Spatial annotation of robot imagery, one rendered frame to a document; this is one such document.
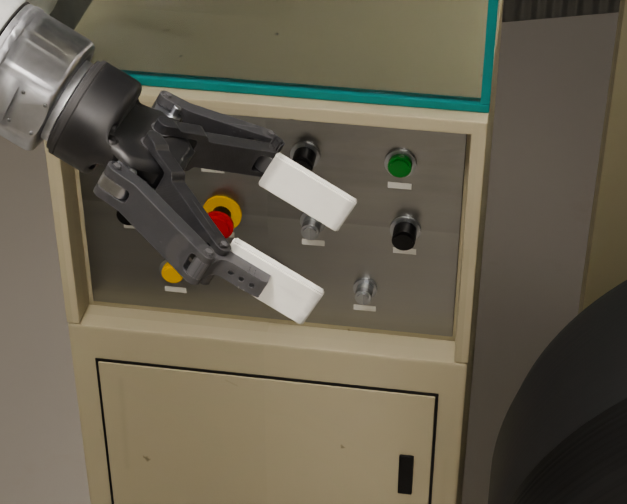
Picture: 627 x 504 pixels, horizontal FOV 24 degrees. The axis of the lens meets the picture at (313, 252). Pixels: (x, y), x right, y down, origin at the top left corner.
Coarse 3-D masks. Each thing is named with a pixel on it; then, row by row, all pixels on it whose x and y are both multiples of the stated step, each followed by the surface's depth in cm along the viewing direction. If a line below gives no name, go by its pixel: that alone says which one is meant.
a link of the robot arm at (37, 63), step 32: (32, 32) 98; (64, 32) 99; (0, 64) 97; (32, 64) 97; (64, 64) 97; (0, 96) 97; (32, 96) 97; (64, 96) 98; (0, 128) 99; (32, 128) 98
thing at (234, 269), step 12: (192, 264) 94; (216, 264) 95; (228, 264) 96; (240, 264) 96; (252, 264) 97; (204, 276) 95; (228, 276) 96; (240, 276) 96; (252, 276) 96; (264, 276) 96; (240, 288) 96; (252, 288) 96
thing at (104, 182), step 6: (120, 162) 98; (132, 168) 97; (102, 174) 96; (102, 180) 96; (108, 180) 96; (102, 186) 96; (108, 186) 96; (114, 186) 96; (120, 186) 96; (108, 192) 96; (114, 192) 96; (120, 192) 96; (126, 192) 96; (120, 198) 96
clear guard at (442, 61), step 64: (64, 0) 173; (128, 0) 172; (192, 0) 170; (256, 0) 169; (320, 0) 168; (384, 0) 166; (448, 0) 165; (128, 64) 177; (192, 64) 175; (256, 64) 174; (320, 64) 172; (384, 64) 171; (448, 64) 170
